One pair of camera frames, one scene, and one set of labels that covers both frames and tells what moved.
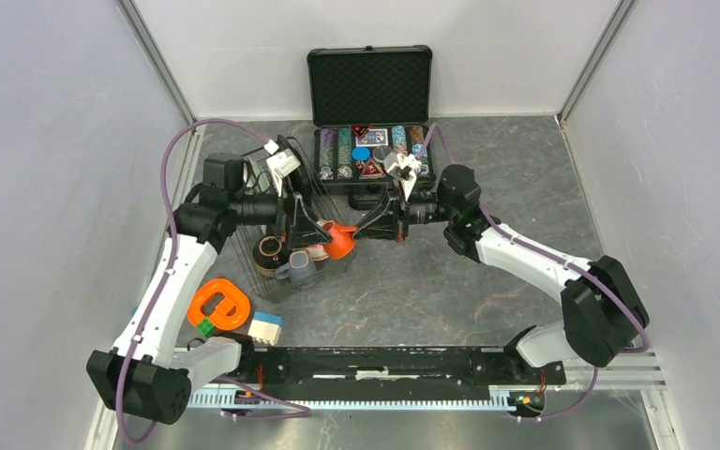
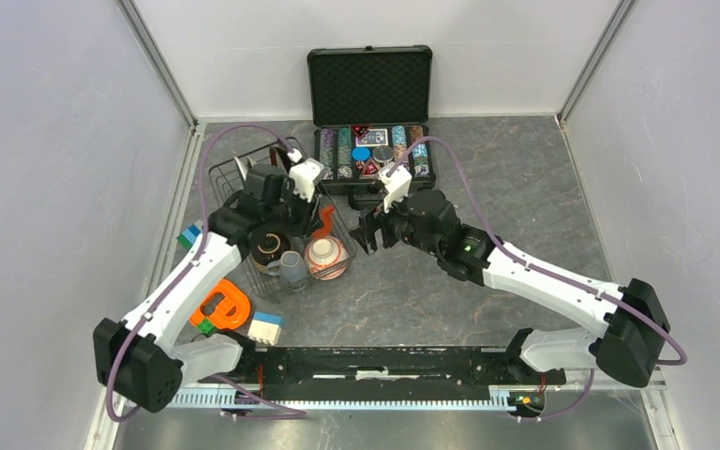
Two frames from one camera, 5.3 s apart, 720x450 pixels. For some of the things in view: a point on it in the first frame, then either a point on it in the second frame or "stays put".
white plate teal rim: (246, 172) stays put
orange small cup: (342, 242) -> (326, 214)
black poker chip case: (367, 103) stays put
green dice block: (206, 328) stays put
